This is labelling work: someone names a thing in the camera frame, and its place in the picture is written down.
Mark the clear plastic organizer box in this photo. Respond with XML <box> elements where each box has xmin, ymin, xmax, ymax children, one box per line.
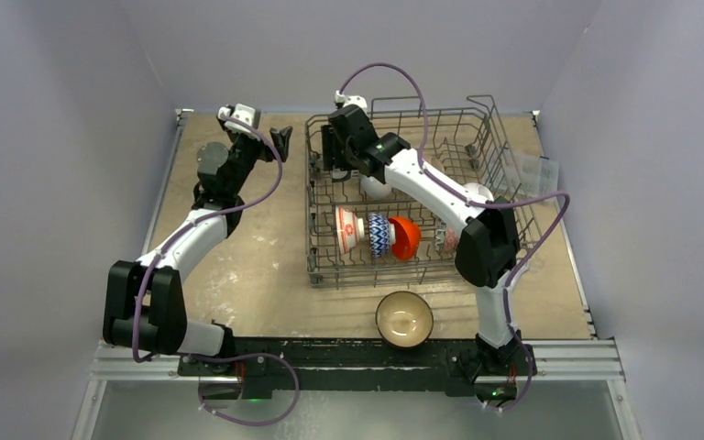
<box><xmin>514</xmin><ymin>151</ymin><xmax>559</xmax><ymax>197</ymax></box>

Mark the grey wire dish rack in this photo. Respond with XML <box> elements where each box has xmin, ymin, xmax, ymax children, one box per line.
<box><xmin>302</xmin><ymin>93</ymin><xmax>545</xmax><ymax>291</ymax></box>

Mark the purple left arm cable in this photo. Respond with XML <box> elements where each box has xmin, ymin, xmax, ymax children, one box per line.
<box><xmin>130</xmin><ymin>115</ymin><xmax>285</xmax><ymax>364</ymax></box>

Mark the red white patterned bowl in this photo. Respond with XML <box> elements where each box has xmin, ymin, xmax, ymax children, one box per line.
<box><xmin>334</xmin><ymin>206</ymin><xmax>366</xmax><ymax>255</ymax></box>

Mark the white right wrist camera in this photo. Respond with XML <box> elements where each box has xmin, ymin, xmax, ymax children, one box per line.
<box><xmin>334</xmin><ymin>90</ymin><xmax>369</xmax><ymax>113</ymax></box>

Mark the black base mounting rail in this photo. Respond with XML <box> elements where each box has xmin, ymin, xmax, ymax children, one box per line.
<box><xmin>178</xmin><ymin>336</ymin><xmax>537</xmax><ymax>402</ymax></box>

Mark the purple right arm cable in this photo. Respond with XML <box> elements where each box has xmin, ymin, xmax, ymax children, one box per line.
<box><xmin>336</xmin><ymin>62</ymin><xmax>572</xmax><ymax>414</ymax></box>

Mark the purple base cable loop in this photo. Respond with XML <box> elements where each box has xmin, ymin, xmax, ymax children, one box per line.
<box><xmin>196</xmin><ymin>354</ymin><xmax>303</xmax><ymax>429</ymax></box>

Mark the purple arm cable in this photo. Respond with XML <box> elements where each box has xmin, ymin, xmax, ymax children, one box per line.
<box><xmin>336</xmin><ymin>62</ymin><xmax>572</xmax><ymax>414</ymax></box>
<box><xmin>130</xmin><ymin>115</ymin><xmax>285</xmax><ymax>364</ymax></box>

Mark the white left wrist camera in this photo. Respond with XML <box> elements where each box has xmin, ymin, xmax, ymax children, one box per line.
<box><xmin>216</xmin><ymin>104</ymin><xmax>261</xmax><ymax>143</ymax></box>

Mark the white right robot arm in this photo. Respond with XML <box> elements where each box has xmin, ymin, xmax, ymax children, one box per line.
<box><xmin>327</xmin><ymin>104</ymin><xmax>521</xmax><ymax>373</ymax></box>

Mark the floral patterned bowl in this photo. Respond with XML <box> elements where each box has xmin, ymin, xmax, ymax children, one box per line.
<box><xmin>434</xmin><ymin>222</ymin><xmax>459</xmax><ymax>254</ymax></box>

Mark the black bowl cream inside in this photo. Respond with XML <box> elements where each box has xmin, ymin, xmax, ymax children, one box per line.
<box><xmin>375</xmin><ymin>291</ymin><xmax>435</xmax><ymax>349</ymax></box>

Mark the blue white zigzag bowl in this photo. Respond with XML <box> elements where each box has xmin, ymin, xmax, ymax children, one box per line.
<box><xmin>368</xmin><ymin>213</ymin><xmax>396</xmax><ymax>259</ymax></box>

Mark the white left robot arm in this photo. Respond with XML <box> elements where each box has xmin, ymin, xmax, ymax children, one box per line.
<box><xmin>103</xmin><ymin>126</ymin><xmax>293</xmax><ymax>375</ymax></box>

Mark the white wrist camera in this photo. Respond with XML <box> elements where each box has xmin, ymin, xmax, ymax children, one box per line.
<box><xmin>216</xmin><ymin>104</ymin><xmax>261</xmax><ymax>143</ymax></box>
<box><xmin>334</xmin><ymin>90</ymin><xmax>369</xmax><ymax>113</ymax></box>

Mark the plain white bowl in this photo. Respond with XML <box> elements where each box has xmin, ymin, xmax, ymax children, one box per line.
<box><xmin>359</xmin><ymin>174</ymin><xmax>392</xmax><ymax>200</ymax></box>

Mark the orange bowl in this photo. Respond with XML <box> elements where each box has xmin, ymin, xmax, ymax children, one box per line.
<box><xmin>388</xmin><ymin>216</ymin><xmax>422</xmax><ymax>261</ymax></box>

